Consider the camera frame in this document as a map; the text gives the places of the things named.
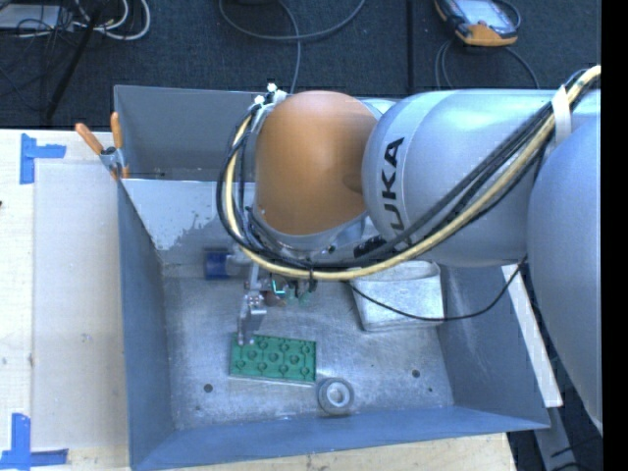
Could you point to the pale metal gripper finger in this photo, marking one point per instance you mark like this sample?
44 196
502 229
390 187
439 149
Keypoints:
244 327
258 318

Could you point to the dark green flat block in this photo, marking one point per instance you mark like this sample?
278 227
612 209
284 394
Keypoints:
279 361

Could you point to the blue small box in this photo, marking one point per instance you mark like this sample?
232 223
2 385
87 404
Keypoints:
215 263

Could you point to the grey metal bin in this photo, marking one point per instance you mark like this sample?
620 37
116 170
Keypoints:
382 385

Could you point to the pale wood board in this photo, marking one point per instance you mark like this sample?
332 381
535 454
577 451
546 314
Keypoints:
78 312

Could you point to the black cylinder on white bracket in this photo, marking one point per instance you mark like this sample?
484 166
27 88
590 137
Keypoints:
369 247

